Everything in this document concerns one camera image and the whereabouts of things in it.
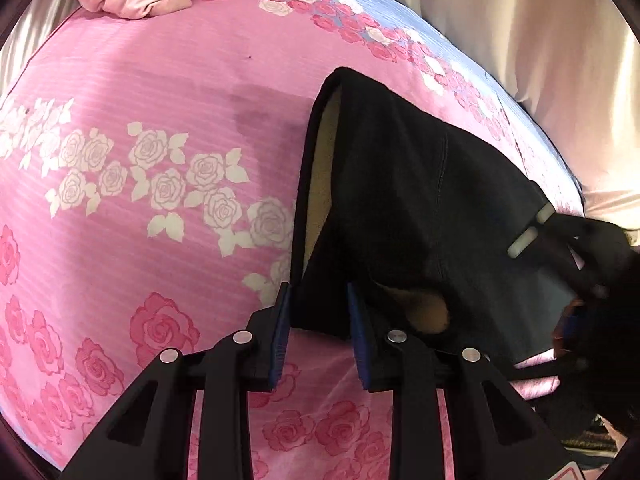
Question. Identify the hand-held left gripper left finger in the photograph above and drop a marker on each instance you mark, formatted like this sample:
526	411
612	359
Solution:
281	330

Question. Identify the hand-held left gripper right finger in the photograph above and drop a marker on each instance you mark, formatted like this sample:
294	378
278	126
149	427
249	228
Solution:
358	340

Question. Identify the black pants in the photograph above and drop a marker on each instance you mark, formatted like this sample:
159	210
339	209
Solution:
400	185

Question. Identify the cream curtain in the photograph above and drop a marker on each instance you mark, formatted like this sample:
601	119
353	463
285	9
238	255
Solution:
525	35

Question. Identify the pink rose bedsheet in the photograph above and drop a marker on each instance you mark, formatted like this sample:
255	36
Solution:
150	85

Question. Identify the silver satin cloth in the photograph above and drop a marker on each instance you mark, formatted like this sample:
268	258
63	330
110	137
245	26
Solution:
30	40

